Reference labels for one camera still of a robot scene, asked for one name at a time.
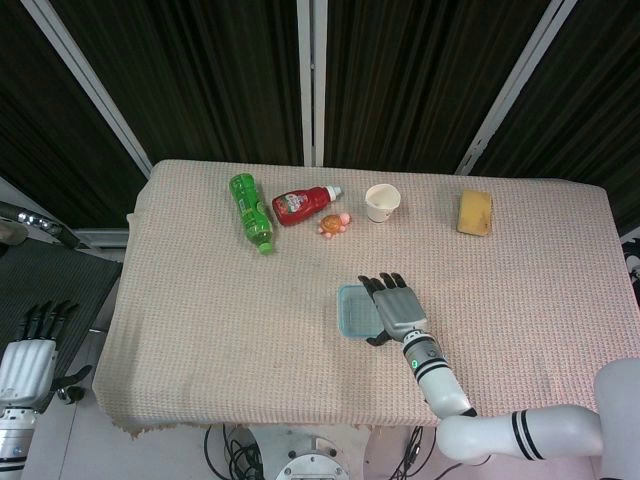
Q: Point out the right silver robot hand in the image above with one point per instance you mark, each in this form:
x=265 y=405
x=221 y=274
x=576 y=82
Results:
x=400 y=312

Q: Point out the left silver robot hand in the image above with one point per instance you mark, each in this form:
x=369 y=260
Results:
x=27 y=365

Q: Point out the clear blue plastic container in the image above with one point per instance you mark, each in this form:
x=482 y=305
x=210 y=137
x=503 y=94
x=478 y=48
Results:
x=357 y=312

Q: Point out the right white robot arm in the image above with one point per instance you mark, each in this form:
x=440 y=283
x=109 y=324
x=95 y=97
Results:
x=450 y=390

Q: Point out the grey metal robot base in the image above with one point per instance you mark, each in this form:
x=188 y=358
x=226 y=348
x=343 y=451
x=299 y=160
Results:
x=310 y=450

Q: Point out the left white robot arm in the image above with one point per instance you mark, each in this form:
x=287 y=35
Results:
x=15 y=435

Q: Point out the white paper cup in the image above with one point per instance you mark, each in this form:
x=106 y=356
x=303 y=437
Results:
x=381 y=202

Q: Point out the pink orange turtle toy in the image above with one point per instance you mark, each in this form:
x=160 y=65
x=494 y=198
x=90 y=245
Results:
x=331 y=223

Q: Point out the yellow green-backed sponge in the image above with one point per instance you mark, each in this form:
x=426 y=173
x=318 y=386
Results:
x=475 y=212

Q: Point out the red ketchup squeeze bottle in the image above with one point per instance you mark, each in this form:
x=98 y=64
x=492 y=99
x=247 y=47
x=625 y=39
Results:
x=300 y=206

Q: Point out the beige waffle tablecloth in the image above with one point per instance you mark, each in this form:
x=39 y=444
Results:
x=225 y=325

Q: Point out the green plastic drink bottle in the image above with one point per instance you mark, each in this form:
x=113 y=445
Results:
x=250 y=210

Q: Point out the dark pleated curtain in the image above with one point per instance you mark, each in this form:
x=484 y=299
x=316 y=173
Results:
x=210 y=75

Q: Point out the white upright frame post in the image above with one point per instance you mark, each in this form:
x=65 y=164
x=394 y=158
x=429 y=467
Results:
x=311 y=80

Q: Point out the white slanted frame post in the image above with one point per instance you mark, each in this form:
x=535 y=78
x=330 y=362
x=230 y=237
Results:
x=515 y=85
x=90 y=85

